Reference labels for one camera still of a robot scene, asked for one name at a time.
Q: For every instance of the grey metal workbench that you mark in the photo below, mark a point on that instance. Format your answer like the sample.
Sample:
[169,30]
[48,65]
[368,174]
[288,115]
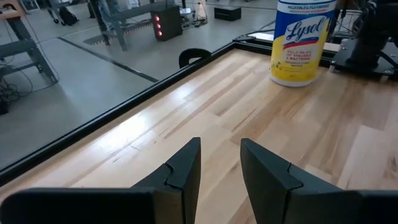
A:
[21,46]

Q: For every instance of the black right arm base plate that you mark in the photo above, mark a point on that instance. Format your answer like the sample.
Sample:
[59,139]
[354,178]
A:
[363,60]

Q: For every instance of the black computer tower red lights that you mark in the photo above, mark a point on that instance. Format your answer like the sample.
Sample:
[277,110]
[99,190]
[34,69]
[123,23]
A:
[166,23]

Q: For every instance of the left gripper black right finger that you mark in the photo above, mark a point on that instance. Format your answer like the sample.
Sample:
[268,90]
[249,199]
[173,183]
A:
[295,199]

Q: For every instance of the black floor box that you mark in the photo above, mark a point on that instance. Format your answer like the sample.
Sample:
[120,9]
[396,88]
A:
[227,13]

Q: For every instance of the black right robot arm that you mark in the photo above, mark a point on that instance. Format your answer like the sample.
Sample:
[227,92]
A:
[373,31]

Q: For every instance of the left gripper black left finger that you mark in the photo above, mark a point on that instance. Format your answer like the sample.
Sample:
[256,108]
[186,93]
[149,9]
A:
[140,199]

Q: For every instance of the yellow Lysol wipes canister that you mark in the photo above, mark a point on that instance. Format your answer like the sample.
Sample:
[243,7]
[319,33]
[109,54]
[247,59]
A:
[298,43]

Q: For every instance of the grey metal bench frame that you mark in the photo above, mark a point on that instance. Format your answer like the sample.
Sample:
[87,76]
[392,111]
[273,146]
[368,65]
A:
[121,21]

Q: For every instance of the black aluminium table frame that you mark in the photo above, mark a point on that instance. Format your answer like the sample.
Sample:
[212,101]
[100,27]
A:
[124,105]

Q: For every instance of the black backpack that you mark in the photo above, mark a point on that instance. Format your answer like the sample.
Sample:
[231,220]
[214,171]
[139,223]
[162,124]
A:
[67,16]

